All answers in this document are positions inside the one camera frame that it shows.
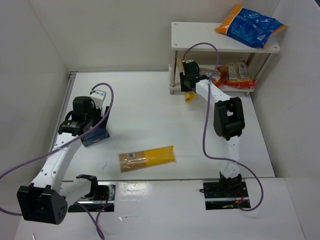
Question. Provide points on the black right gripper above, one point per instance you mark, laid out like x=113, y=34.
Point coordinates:
x=186, y=85

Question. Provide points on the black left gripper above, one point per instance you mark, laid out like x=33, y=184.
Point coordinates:
x=104, y=120

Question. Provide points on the yellow spaghetti pack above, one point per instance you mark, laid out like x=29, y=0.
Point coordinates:
x=188, y=95
x=146, y=158

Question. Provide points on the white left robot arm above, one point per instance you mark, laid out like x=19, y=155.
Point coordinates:
x=43, y=200

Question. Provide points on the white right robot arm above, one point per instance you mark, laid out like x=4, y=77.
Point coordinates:
x=228, y=121

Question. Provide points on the blue Barilla pasta box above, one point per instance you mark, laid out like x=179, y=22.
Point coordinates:
x=95, y=136

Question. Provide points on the red pasta bag left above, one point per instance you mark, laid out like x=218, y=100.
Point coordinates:
x=217, y=78

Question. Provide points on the red pasta bag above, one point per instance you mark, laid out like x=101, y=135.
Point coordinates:
x=217, y=78
x=237, y=75

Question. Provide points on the white two-tier shelf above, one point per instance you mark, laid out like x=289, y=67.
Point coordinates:
x=186, y=34

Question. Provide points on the red pasta bag right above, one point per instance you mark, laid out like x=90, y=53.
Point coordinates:
x=237, y=75

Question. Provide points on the blue orange pasta bag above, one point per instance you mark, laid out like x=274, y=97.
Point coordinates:
x=249, y=27

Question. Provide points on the yellow spaghetti pack on table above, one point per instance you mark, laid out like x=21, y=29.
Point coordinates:
x=146, y=158

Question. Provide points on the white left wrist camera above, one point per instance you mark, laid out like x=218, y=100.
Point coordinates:
x=98, y=96

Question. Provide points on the metal table edge rail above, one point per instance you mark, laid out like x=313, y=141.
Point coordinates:
x=63, y=108

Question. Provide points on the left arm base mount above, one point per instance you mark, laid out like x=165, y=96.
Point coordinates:
x=78, y=192

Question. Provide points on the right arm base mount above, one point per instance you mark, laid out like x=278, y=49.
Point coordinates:
x=215, y=198

